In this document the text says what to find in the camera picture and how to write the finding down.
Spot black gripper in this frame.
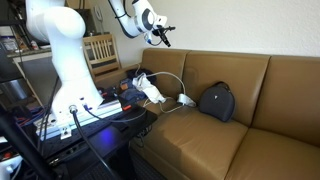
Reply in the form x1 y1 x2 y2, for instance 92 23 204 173
151 25 177 48

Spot white charging cable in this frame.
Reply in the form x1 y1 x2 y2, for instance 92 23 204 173
133 62 188 115

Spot dark navy garment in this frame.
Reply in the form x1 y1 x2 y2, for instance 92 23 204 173
126 68 158 85

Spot white crumpled cloth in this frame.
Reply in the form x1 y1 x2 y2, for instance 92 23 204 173
132 73 167 104

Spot blue denim jeans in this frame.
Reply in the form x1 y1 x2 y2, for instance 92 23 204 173
118 78 148 102

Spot wooden slatted chair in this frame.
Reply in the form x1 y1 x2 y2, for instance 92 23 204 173
82 33 123 83

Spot dark grey headphone case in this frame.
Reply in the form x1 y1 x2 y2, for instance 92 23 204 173
198 81 236 123

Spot aluminium robot mounting plate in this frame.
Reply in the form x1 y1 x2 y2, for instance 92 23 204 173
34 99 125 141

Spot tan leather sofa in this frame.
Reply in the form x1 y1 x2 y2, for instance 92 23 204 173
94 47 320 180

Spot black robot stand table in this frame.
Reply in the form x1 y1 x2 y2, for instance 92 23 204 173
39 105 159 168

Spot cluttered kitchen counter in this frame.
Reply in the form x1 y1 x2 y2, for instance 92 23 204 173
5 33 54 63

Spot black tripod pole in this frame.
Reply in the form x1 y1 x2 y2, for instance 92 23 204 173
0 108 56 180

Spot thin blue cable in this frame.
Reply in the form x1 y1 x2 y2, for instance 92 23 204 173
83 104 148 124

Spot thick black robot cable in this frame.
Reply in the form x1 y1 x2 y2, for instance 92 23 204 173
68 104 116 180

